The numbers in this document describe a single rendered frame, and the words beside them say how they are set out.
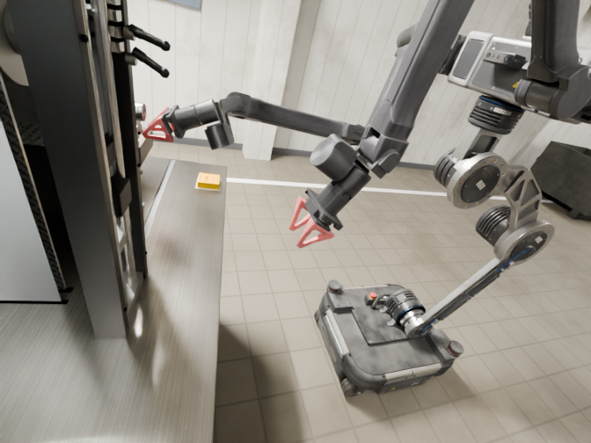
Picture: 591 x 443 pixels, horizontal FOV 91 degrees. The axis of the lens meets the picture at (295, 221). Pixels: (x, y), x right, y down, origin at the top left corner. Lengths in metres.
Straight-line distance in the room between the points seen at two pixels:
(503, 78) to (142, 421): 1.14
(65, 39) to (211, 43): 3.08
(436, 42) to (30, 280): 0.78
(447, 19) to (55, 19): 0.49
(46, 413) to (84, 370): 0.07
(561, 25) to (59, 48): 0.72
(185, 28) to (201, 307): 3.00
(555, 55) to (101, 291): 0.87
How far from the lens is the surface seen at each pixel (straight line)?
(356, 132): 0.96
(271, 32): 3.25
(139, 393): 0.59
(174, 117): 0.87
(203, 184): 1.03
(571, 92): 0.79
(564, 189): 5.99
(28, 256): 0.66
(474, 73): 1.16
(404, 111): 0.57
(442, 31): 0.57
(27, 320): 0.72
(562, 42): 0.76
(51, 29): 0.38
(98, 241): 0.48
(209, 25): 3.42
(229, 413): 1.54
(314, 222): 0.57
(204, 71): 3.47
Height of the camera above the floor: 1.43
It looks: 34 degrees down
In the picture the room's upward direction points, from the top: 16 degrees clockwise
